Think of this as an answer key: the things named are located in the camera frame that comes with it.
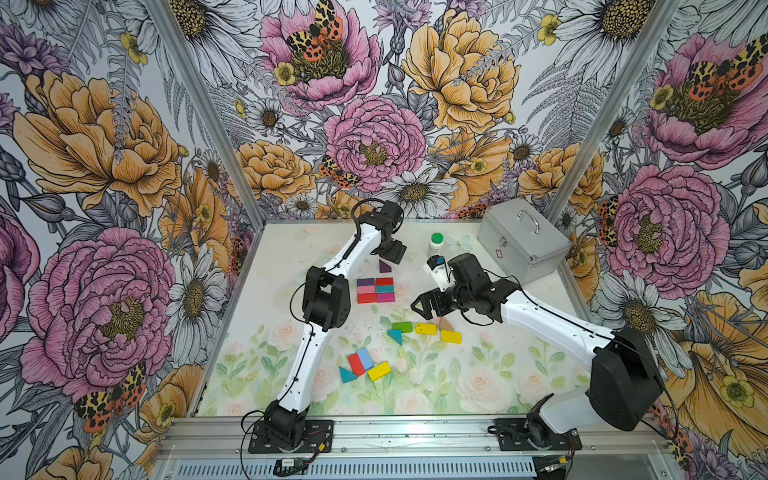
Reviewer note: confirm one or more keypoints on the magenta rectangular block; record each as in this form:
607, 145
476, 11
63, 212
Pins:
386, 297

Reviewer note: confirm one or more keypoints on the yellow block near green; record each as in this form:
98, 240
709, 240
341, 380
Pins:
427, 329

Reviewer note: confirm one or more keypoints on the yellow block right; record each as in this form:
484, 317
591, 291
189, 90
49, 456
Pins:
451, 337

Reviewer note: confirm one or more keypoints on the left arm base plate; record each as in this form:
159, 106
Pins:
308, 437

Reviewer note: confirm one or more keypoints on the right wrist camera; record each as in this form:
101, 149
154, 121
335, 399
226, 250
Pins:
437, 268

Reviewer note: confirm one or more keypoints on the aluminium frame post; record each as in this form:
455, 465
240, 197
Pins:
171, 34
659, 19

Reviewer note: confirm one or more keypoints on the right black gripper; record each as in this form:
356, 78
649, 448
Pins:
437, 296

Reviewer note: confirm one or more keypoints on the light blue block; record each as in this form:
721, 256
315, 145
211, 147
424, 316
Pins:
365, 359

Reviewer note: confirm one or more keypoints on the small green circuit board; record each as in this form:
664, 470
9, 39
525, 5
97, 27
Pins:
287, 467

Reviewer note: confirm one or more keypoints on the silver metal case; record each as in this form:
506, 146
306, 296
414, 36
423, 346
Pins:
521, 240

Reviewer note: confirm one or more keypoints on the left aluminium frame post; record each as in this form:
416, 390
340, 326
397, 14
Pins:
171, 34

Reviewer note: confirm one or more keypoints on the aluminium front rail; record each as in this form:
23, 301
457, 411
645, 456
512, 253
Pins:
221, 438

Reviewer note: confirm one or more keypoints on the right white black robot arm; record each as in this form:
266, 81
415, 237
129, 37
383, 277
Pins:
624, 382

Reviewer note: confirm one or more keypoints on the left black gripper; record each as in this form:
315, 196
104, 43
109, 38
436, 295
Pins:
395, 252

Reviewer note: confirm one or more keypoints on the yellow block lower cluster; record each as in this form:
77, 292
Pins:
379, 371

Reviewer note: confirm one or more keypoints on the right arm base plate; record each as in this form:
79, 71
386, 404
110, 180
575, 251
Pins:
522, 434

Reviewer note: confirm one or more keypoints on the tan triangular block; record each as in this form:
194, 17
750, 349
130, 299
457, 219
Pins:
444, 324

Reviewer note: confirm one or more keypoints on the red block lower cluster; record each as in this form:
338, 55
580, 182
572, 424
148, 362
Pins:
356, 365

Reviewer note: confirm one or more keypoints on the green rectangular block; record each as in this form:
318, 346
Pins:
404, 327

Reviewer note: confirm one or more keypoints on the teal triangular block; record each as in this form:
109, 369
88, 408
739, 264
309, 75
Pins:
396, 336

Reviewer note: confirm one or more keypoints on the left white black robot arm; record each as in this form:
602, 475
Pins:
325, 307

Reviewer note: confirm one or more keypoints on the right aluminium frame post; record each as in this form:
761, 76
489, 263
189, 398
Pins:
659, 19

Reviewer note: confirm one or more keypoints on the white bottle green cap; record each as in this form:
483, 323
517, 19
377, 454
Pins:
435, 244

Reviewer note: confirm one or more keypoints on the teal triangle cluster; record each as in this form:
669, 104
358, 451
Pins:
347, 376

